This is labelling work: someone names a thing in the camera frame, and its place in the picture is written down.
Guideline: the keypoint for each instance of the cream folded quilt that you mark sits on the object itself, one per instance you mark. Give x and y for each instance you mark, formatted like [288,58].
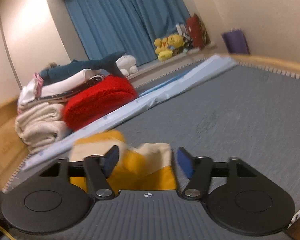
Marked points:
[41,126]

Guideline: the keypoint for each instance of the teal shark plush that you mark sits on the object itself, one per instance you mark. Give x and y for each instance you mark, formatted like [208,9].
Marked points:
[60,73]

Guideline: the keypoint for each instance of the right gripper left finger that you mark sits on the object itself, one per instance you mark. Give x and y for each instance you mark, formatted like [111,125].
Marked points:
[97,170]

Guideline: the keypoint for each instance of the white plush toy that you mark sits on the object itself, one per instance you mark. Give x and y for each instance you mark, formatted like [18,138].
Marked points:
[127,65]

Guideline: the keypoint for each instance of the beige and mustard hooded jacket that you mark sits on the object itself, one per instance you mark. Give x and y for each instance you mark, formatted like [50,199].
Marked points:
[146,168]

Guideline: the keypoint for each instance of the light blue folded sheet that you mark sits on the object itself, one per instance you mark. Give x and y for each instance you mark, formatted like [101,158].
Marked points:
[208,69]

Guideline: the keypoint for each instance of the dark patterned folded garment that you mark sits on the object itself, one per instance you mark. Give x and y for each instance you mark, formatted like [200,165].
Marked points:
[68,87]

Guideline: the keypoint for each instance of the red folded blanket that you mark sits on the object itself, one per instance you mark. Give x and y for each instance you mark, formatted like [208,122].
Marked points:
[97,101]

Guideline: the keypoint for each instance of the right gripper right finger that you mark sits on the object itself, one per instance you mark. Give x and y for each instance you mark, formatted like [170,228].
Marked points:
[198,171]

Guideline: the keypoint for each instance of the blue curtain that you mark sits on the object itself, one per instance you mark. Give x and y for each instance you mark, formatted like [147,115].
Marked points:
[108,26]

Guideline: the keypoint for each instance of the grey quilted mattress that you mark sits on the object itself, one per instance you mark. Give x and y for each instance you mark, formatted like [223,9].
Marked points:
[250,111]

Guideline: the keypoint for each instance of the yellow bear plush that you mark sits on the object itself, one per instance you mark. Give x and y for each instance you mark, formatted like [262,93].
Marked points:
[175,42]

